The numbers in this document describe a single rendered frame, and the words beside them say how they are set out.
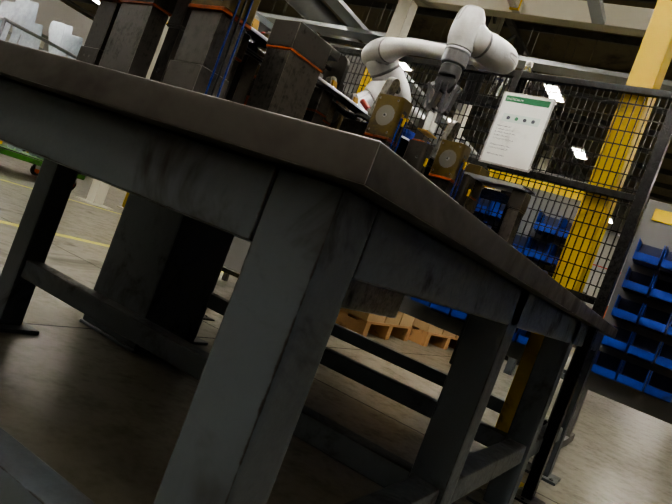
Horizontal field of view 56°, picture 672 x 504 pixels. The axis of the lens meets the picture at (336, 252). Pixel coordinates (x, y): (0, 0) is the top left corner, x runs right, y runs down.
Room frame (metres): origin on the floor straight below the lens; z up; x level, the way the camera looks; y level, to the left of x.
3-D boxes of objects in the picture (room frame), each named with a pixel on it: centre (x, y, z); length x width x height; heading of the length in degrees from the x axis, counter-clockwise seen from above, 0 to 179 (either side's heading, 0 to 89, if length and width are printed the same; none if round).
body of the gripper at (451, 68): (2.16, -0.15, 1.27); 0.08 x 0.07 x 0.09; 54
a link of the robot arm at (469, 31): (2.17, -0.16, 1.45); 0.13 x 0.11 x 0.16; 120
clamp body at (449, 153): (2.02, -0.25, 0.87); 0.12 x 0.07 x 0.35; 54
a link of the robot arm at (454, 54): (2.16, -0.15, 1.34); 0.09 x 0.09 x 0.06
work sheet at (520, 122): (2.58, -0.51, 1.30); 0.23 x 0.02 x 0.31; 54
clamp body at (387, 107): (1.75, -0.02, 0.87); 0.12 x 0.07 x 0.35; 54
